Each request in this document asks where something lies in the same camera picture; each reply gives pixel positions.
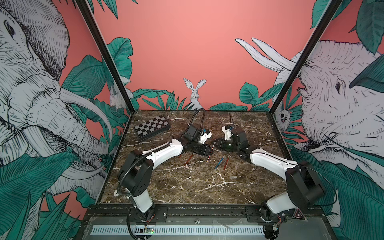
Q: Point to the black front rail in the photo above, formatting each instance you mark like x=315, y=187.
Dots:
x=165, y=212

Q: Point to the right black frame post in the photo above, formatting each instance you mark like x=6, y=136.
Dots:
x=324, y=21

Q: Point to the black frame post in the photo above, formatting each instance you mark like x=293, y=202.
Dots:
x=324, y=21
x=102, y=46

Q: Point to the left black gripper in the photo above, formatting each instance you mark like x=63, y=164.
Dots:
x=206, y=150

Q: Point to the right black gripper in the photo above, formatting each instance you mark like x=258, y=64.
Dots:
x=222, y=141

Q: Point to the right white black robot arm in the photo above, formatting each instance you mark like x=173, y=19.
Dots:
x=304, y=187

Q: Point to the white perforated cable duct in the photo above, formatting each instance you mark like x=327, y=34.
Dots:
x=177, y=230

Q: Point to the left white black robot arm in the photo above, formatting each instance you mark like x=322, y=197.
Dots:
x=135, y=174

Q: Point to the black white checkerboard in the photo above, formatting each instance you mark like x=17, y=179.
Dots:
x=152, y=127

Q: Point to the red warning triangle sticker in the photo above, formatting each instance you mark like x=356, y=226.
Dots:
x=298, y=214

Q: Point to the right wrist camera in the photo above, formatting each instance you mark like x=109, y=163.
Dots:
x=227, y=130

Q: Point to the blue knife bottom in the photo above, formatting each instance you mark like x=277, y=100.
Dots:
x=220, y=161

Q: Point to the left black frame post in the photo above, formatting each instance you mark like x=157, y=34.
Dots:
x=102, y=46

